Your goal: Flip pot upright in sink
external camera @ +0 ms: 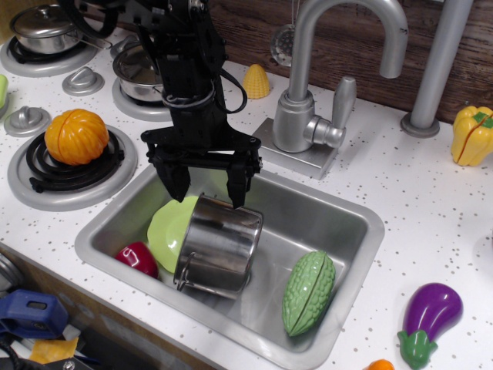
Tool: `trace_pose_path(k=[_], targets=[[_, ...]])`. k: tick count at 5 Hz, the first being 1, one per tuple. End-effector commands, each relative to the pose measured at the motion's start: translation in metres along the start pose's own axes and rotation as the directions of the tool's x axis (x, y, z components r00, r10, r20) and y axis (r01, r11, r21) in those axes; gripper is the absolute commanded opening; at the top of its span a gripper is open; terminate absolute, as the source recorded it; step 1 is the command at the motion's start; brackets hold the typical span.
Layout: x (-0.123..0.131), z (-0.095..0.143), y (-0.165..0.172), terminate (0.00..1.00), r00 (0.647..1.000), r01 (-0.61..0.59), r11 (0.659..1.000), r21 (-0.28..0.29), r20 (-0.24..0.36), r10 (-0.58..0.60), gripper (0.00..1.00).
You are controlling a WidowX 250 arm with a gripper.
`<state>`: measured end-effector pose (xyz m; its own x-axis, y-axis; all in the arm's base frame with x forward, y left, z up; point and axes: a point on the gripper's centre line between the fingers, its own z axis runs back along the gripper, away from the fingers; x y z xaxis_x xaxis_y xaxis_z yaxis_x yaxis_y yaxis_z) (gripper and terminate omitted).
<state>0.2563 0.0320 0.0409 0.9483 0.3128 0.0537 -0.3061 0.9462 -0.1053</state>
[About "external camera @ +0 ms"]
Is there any yellow toy bell pepper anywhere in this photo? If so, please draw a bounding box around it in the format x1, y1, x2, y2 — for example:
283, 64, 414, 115
451, 106, 492, 167

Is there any green toy at edge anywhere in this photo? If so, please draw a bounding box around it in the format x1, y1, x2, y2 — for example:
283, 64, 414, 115
0, 74, 8, 118

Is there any light green plastic plate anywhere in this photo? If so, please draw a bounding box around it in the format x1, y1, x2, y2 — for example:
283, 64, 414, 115
147, 196, 199, 274

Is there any orange toy pumpkin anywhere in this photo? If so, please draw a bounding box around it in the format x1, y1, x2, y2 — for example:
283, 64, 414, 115
44, 109, 109, 166

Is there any stainless steel pot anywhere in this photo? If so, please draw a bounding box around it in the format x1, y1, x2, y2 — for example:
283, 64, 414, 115
173, 194, 263, 299

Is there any rear left stove burner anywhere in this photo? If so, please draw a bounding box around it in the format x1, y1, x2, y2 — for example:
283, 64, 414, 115
1, 38, 97, 78

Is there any stainless steel sink basin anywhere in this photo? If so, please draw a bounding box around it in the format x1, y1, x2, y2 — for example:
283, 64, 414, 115
75, 167, 384, 369

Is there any rear right stove burner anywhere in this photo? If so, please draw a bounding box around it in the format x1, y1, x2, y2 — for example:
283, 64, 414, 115
112, 79, 172, 123

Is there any red toy pepper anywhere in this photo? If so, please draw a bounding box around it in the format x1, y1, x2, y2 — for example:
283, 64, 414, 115
115, 241, 159, 279

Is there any purple toy eggplant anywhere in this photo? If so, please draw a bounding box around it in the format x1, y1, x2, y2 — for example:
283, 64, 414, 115
397, 283, 464, 369

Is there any orange toy fruit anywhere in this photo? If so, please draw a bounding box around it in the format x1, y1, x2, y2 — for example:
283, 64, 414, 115
364, 358, 395, 370

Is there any steel pot with lid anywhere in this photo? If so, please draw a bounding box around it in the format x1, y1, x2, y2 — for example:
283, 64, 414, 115
9, 5, 112, 55

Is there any black coil stove burner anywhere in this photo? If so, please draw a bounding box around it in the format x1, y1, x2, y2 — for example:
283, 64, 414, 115
7, 126, 138, 211

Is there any grey stove knob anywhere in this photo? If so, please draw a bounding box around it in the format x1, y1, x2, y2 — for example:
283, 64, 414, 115
5, 106, 52, 137
110, 35, 139, 59
62, 66, 105, 96

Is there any yellow toy corn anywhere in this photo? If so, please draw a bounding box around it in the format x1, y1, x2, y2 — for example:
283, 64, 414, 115
243, 64, 270, 99

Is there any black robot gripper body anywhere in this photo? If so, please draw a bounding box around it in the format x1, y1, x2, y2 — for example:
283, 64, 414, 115
141, 96, 262, 176

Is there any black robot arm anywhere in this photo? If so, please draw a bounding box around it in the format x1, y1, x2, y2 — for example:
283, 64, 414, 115
59, 1, 262, 208

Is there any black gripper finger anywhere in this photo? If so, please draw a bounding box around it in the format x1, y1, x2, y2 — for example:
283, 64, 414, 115
226, 156, 249, 209
154, 160, 190, 202

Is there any green toy bitter gourd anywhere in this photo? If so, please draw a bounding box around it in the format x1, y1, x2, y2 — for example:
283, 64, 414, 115
282, 251, 336, 337

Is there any blue clamp tool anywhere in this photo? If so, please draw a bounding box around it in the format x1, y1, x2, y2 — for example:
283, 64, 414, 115
1, 289, 69, 339

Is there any grey vertical pole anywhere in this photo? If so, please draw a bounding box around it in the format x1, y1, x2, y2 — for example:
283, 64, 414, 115
401, 0, 473, 138

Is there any silver toy faucet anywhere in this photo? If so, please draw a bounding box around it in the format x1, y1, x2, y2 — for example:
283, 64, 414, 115
252, 0, 409, 181

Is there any open steel pot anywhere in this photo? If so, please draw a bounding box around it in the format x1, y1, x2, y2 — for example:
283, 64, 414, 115
112, 45, 163, 103

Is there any yellow cloth scrap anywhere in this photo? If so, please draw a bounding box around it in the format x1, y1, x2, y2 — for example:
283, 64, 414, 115
29, 338, 79, 365

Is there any clear hanging strainer ball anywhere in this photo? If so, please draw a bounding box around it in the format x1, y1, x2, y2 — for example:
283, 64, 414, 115
270, 1, 300, 67

